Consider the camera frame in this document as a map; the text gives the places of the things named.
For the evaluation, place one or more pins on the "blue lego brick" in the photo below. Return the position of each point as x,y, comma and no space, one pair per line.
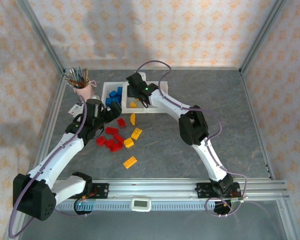
120,90
108,101
116,99
112,94

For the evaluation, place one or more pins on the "red lego brick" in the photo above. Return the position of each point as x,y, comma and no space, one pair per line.
100,140
119,138
116,147
121,122
109,143
111,130

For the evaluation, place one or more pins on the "yellow lego brick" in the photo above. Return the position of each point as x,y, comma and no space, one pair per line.
132,119
136,133
133,104
130,162
128,142

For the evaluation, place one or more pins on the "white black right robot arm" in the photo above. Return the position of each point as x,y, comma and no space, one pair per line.
170,105

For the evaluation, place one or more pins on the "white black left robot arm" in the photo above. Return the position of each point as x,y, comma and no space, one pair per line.
60,155

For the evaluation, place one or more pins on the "white printed booklet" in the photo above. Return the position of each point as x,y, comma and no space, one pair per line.
75,108

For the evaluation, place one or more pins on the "pink cup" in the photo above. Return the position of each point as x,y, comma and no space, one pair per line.
86,90

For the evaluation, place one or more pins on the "thin coloured paint brush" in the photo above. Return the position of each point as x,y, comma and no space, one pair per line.
85,75
71,82
75,76

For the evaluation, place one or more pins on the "white digital timer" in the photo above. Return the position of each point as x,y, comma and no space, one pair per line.
140,203

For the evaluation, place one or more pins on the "aluminium table side rail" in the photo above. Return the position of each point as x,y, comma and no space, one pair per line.
253,112
55,102

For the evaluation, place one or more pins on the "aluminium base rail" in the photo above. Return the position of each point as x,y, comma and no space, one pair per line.
152,186

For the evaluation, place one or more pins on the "aluminium frame post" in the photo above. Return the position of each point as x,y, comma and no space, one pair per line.
262,35
41,35

